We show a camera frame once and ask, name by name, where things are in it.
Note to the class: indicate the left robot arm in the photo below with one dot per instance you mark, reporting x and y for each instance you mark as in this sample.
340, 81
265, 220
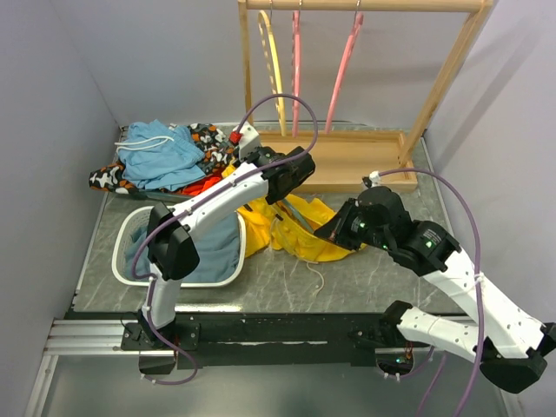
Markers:
169, 254

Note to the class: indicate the patterned black orange shorts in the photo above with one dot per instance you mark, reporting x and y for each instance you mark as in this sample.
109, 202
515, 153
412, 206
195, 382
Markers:
218, 154

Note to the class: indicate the yellow shorts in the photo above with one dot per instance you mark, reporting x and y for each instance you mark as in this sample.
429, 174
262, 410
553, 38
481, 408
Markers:
272, 226

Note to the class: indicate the pink hanger left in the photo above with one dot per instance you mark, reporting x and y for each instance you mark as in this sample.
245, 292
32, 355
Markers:
296, 70

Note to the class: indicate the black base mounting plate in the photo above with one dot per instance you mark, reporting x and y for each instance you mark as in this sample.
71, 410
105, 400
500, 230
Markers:
251, 339

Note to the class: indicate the yellow hanger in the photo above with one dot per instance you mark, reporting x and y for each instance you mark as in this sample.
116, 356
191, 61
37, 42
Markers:
273, 66

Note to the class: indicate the blue cloth in basket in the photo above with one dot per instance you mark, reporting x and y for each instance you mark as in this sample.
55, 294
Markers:
217, 256

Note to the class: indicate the wooden hanger rack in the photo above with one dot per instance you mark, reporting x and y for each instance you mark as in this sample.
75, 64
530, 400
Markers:
339, 154

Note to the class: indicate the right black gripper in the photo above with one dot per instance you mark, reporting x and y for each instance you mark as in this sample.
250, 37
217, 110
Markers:
335, 228

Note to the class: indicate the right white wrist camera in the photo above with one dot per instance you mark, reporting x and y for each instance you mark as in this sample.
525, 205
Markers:
372, 180

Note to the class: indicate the aluminium rail frame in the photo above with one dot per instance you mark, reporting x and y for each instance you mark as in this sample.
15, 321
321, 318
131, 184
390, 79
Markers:
87, 337

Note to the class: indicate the pink hanger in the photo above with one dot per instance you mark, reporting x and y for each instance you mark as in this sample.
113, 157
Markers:
343, 66
296, 70

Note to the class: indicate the white laundry basket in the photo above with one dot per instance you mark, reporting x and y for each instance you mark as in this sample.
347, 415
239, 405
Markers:
119, 256

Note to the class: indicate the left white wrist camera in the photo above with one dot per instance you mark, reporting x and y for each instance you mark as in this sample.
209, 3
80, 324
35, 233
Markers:
245, 140

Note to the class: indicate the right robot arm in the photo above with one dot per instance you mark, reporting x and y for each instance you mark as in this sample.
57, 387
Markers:
509, 344

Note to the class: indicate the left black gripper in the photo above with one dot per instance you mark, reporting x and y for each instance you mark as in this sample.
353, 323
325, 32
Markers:
253, 151

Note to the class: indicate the pink hanger right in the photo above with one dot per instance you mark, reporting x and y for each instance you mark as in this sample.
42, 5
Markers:
343, 66

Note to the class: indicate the green hanger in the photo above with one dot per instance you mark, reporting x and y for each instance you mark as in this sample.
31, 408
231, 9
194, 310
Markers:
298, 216

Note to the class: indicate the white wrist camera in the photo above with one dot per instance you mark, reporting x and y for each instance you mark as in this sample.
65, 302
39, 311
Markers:
245, 140
372, 180

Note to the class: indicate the light blue shorts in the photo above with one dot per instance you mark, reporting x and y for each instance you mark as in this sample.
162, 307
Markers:
156, 156

